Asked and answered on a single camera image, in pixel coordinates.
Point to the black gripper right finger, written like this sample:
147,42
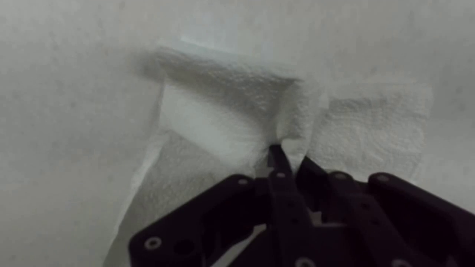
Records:
395,217

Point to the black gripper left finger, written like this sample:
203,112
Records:
208,213

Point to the white cloth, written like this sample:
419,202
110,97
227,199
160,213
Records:
212,119

